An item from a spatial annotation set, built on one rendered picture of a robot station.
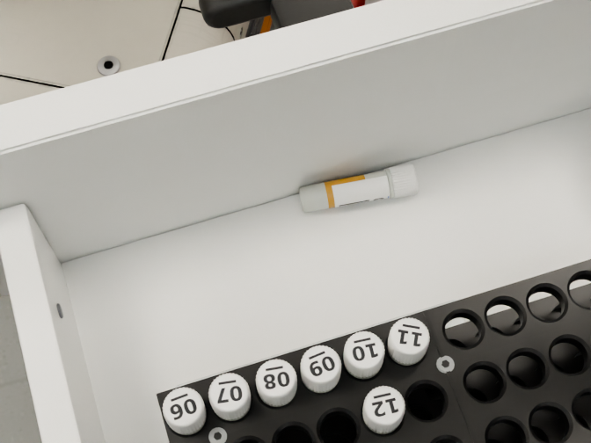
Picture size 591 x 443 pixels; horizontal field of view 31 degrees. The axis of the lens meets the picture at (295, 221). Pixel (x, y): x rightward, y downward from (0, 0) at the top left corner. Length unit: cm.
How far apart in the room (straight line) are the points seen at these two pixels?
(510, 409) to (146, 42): 85
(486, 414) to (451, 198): 12
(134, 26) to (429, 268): 78
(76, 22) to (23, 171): 82
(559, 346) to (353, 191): 10
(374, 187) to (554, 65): 8
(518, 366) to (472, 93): 10
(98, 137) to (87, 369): 10
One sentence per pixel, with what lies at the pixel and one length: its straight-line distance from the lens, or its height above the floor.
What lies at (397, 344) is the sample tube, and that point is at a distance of 32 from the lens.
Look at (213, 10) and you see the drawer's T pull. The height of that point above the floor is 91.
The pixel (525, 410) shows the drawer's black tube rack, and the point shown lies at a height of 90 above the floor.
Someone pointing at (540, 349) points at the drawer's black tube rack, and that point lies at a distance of 34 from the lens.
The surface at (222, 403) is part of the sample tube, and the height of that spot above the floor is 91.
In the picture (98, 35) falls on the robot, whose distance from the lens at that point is 115.
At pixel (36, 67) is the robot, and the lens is 114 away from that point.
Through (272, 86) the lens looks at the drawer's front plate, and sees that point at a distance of 34.
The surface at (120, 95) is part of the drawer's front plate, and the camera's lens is 34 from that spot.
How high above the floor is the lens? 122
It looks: 66 degrees down
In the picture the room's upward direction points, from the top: 1 degrees counter-clockwise
